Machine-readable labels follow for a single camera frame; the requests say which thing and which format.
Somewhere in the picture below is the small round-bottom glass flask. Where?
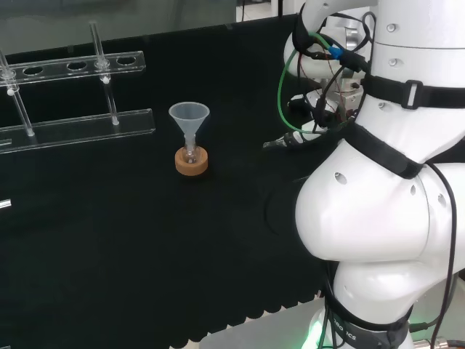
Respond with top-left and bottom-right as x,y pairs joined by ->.
182,135 -> 199,164

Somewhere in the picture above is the black cable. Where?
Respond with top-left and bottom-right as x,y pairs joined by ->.
423,161 -> 459,349

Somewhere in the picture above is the clear acrylic funnel stand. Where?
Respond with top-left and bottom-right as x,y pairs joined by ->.
0,20 -> 157,153

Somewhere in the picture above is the cork ring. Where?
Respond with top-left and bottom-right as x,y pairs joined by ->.
174,145 -> 210,178

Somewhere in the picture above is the translucent plastic funnel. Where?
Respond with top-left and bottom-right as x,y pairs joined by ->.
168,103 -> 211,147

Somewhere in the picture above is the black bench cloth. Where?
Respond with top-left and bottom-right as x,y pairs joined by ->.
0,13 -> 341,349

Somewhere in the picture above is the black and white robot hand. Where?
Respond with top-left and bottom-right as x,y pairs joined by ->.
262,65 -> 364,151

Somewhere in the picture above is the green cable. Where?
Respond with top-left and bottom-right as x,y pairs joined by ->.
277,31 -> 355,136

